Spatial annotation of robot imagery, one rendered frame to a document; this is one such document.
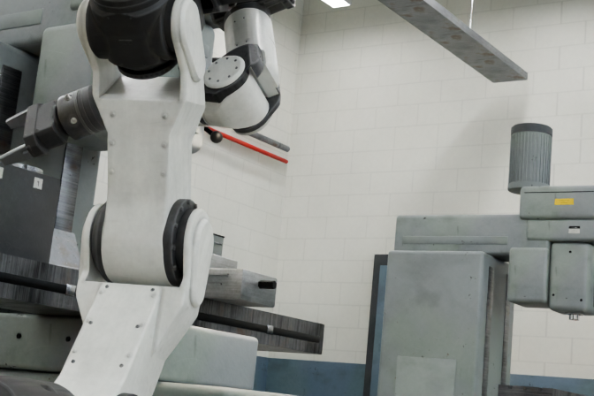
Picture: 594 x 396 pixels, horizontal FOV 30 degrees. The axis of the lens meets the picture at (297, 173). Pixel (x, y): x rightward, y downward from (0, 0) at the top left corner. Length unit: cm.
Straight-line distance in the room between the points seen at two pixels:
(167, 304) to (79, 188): 124
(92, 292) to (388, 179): 816
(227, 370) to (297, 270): 779
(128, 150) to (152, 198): 8
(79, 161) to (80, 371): 134
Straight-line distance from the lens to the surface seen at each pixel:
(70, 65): 266
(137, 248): 175
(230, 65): 191
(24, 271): 216
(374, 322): 964
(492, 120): 955
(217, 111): 191
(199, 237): 175
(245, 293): 252
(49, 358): 244
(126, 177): 176
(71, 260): 286
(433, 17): 802
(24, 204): 227
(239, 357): 245
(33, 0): 285
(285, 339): 283
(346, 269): 991
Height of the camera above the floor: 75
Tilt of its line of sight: 12 degrees up
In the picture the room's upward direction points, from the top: 6 degrees clockwise
